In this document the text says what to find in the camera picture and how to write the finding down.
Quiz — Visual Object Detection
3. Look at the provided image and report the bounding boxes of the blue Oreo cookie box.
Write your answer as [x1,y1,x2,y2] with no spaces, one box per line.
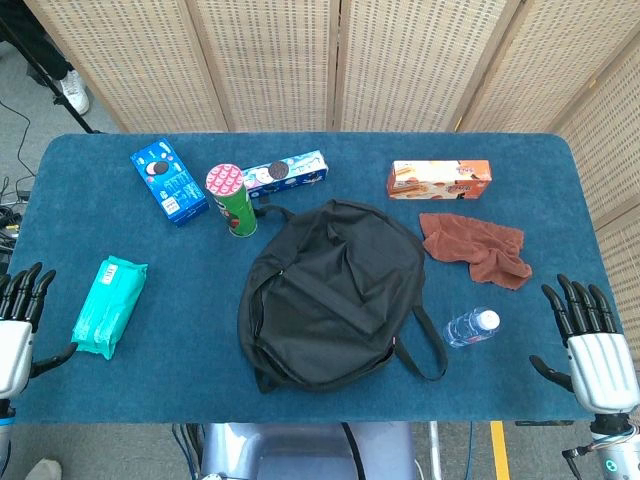
[129,137,210,227]

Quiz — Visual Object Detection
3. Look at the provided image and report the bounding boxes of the green Pringles can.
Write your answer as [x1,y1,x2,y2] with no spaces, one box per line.
[205,162,259,238]

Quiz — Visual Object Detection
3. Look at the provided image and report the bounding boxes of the blue-grey robot torso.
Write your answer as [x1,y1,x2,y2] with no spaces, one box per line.
[199,422,419,480]

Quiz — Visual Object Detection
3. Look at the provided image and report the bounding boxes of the long blue white Oreo box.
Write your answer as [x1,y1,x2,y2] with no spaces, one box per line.
[241,150,330,200]

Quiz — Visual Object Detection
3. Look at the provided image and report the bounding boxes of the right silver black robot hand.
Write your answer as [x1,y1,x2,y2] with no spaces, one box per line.
[529,273,640,416]

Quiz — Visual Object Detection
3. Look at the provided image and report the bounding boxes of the black floor cables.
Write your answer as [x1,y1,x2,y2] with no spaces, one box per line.
[0,99,37,274]

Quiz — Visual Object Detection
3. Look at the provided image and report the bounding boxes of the teal snack packet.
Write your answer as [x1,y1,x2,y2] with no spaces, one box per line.
[70,255,149,361]

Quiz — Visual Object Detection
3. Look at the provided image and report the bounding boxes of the wicker folding screen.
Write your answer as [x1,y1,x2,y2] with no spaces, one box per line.
[22,0,640,366]

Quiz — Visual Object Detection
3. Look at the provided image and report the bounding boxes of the brown towel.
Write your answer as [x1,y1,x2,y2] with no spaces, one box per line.
[418,212,534,291]

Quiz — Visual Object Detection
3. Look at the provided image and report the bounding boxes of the grey shoe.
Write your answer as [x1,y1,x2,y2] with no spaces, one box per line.
[24,458,64,480]

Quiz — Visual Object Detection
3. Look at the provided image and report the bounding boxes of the orange biscuit box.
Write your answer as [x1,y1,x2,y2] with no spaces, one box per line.
[387,159,493,201]

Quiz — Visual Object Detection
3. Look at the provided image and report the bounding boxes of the black fabric backpack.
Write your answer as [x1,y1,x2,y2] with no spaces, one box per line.
[237,198,449,395]

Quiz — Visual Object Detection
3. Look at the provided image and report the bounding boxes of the white table leg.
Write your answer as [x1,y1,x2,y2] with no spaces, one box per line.
[428,422,444,480]

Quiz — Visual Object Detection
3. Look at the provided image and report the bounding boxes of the clear plastic water bottle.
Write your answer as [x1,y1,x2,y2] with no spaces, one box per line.
[442,307,502,350]

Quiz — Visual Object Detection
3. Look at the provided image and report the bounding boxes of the black tripod stand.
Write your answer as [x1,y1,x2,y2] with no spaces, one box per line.
[0,14,104,135]

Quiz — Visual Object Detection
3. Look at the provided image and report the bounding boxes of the blue table cover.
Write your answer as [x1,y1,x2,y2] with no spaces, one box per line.
[7,132,632,425]

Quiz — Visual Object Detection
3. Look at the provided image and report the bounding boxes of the black trouser leg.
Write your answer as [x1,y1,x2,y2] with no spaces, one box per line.
[0,0,74,81]

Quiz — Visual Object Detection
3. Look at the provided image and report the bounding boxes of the white shoe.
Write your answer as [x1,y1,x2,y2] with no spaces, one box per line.
[58,69,91,116]

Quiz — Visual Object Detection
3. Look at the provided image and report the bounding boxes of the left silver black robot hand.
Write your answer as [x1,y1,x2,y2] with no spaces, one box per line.
[0,262,80,401]

